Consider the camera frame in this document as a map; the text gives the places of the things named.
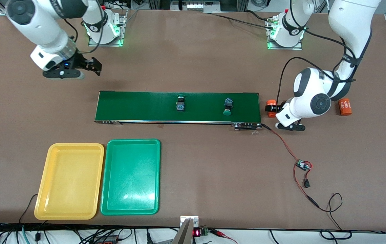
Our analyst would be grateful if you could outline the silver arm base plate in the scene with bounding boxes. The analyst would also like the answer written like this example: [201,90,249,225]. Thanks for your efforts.
[267,17,302,50]
[88,10,127,47]

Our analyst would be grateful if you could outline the aluminium frame rack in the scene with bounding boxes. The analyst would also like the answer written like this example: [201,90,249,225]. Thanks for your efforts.
[147,0,248,13]

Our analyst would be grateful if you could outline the red clip lead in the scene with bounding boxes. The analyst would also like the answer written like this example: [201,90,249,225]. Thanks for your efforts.
[209,229,238,244]

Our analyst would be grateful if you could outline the yellow plastic tray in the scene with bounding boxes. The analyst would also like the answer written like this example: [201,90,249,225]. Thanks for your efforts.
[34,143,105,220]

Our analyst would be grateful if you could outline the orange power strip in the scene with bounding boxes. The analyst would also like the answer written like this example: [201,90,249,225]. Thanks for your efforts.
[93,236,119,244]

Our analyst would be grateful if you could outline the thin black looped cable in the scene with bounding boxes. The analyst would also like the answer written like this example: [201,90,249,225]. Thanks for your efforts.
[310,192,352,240]

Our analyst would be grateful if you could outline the teal cable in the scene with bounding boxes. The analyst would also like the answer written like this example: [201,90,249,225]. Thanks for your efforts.
[21,225,31,244]

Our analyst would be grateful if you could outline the green belt conveyor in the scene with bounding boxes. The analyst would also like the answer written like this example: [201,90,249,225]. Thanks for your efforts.
[94,91,263,131]

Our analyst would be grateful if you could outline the orange cylinder marked 4680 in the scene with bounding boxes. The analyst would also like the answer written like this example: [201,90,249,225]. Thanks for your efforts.
[267,99,278,118]
[339,98,352,116]

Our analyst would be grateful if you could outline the grey metal pole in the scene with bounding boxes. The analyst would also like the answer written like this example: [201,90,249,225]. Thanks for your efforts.
[171,219,194,244]

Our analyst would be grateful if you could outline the green plastic tray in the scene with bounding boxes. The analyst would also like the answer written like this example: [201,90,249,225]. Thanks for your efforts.
[100,139,161,216]

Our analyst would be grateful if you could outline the red and black wire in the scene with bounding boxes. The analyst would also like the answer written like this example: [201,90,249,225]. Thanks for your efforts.
[261,124,319,208]

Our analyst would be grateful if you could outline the black base power cable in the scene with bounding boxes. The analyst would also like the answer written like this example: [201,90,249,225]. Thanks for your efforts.
[210,13,276,29]

